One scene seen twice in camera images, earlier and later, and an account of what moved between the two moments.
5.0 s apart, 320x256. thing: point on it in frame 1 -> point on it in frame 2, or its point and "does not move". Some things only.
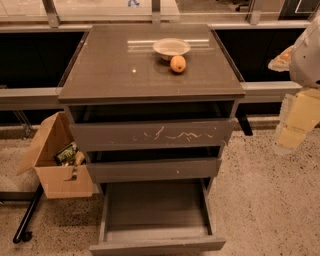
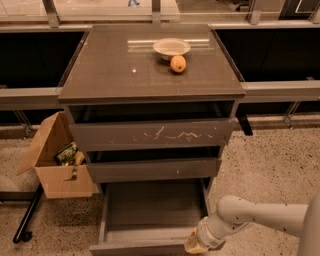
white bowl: (168, 48) does not move
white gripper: (306, 63) -> (204, 236)
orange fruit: (178, 64) does not move
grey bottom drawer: (156, 216) does not move
